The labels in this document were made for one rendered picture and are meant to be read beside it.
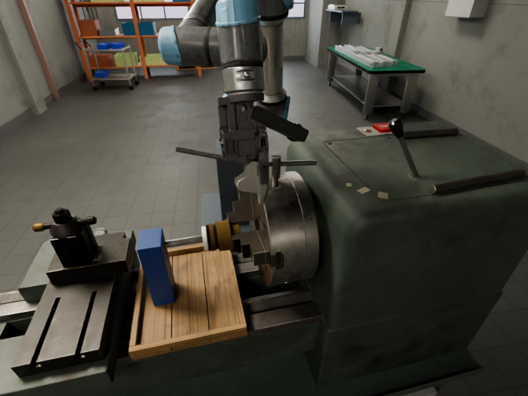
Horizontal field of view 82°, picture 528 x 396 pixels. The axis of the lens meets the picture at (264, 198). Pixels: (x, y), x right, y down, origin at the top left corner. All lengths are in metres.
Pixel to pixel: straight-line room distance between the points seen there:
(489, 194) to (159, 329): 0.90
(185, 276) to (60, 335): 0.36
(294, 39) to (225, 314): 9.39
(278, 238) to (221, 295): 0.33
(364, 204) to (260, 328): 0.46
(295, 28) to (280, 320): 9.38
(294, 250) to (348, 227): 0.15
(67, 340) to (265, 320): 0.49
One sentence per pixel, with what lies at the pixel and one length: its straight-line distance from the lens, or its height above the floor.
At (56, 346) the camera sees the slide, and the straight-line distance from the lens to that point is 0.92.
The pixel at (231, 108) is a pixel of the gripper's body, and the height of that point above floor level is 1.48.
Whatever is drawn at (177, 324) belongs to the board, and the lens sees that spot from 0.95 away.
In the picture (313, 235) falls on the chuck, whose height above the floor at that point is 1.15.
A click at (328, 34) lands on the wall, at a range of 8.89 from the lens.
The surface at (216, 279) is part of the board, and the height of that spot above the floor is 0.88.
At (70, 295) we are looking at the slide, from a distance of 1.01.
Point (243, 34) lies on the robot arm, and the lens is 0.57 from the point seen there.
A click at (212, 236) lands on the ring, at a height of 1.11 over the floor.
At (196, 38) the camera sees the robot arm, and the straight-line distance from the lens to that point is 0.70.
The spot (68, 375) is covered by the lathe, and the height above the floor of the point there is 0.92.
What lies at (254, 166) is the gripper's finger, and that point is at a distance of 0.58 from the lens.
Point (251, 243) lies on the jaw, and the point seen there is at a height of 1.11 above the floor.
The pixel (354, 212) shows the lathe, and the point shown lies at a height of 1.24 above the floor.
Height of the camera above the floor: 1.65
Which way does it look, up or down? 34 degrees down
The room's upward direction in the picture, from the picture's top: straight up
